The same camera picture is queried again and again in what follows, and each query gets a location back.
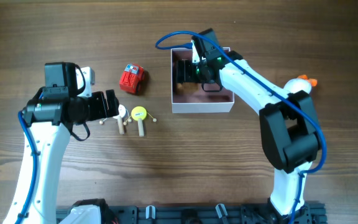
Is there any white rattle drum toy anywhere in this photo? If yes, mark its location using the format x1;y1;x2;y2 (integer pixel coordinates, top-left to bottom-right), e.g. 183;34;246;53
113;105;132;134

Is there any yellow rattle drum toy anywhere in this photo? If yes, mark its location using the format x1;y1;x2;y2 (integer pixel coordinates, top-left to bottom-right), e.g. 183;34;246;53
126;106;157;137

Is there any red toy fire truck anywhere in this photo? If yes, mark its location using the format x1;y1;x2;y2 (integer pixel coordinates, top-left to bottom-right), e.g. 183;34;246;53
119;63;145;95

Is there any white chicken plush toy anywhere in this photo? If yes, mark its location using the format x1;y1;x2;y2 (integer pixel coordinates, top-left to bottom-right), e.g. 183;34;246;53
283;75;318;93

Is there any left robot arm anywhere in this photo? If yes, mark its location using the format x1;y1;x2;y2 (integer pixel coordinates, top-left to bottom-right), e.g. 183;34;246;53
4;62;119;223

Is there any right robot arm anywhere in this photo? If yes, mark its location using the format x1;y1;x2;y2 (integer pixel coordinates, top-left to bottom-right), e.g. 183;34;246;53
176;29;327;223

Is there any white box pink interior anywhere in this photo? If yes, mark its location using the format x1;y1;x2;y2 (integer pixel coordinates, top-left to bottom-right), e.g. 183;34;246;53
170;48;235;114

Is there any left blue cable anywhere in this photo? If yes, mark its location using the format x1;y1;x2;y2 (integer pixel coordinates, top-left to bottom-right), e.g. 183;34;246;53
13;110;40;224

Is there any blue cable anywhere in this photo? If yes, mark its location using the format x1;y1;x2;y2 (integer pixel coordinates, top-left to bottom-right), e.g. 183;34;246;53
155;30;328;224
13;110;40;224

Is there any right blue cable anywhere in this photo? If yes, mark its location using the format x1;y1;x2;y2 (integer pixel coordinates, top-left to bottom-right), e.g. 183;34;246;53
155;30;328;224

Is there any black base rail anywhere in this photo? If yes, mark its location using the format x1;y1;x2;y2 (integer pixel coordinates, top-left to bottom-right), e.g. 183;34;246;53
56;202;328;224

